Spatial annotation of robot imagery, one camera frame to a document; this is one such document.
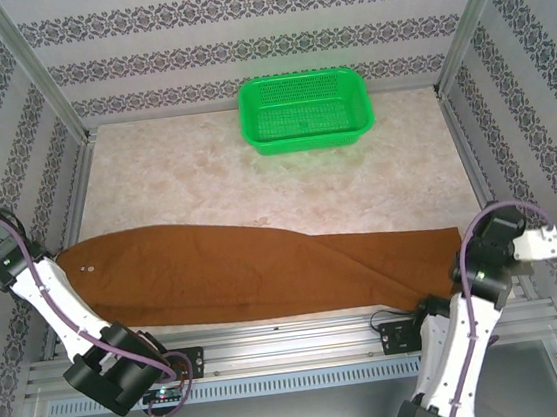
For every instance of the brown long pants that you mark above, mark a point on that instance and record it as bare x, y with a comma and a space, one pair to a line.
215, 271

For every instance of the green plastic mesh basket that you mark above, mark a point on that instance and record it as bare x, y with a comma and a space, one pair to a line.
305, 115

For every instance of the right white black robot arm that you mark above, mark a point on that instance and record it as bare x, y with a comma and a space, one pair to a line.
464, 338

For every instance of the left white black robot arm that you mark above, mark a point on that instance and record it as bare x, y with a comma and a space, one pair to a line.
58, 304

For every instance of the aluminium table side rail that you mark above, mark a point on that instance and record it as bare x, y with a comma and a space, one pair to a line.
80, 191
466, 147

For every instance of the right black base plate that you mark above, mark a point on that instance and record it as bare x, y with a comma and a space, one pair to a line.
396, 338

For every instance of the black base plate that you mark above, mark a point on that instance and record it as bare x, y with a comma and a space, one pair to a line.
396, 338
195, 361

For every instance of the aluminium frame post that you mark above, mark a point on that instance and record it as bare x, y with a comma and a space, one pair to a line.
470, 20
34, 70

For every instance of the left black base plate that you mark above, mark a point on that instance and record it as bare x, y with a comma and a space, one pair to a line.
195, 361

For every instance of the aluminium mounting rail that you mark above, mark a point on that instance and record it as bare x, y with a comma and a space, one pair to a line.
294, 342

